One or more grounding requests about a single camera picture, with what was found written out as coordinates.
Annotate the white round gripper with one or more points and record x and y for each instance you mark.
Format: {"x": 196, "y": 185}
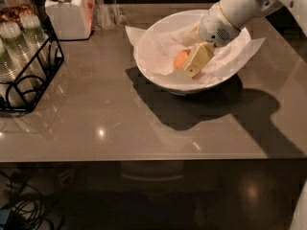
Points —
{"x": 216, "y": 30}

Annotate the orange fruit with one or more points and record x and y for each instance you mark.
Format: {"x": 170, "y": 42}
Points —
{"x": 180, "y": 59}

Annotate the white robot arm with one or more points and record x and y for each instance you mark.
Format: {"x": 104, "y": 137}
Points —
{"x": 239, "y": 12}

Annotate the white paper napkin liner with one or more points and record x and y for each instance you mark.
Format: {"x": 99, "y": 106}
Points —
{"x": 156, "y": 48}

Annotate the clear acrylic stand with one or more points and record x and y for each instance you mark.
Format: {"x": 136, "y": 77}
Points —
{"x": 108, "y": 14}

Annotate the white ceramic lidded jar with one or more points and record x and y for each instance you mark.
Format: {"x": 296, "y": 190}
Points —
{"x": 71, "y": 19}

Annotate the stack of clear plastic cups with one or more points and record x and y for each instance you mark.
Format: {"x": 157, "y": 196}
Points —
{"x": 35, "y": 37}

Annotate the container of brown snacks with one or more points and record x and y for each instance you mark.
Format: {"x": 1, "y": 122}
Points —
{"x": 12, "y": 10}

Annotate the black wire rack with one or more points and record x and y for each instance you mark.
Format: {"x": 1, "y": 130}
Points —
{"x": 30, "y": 95}

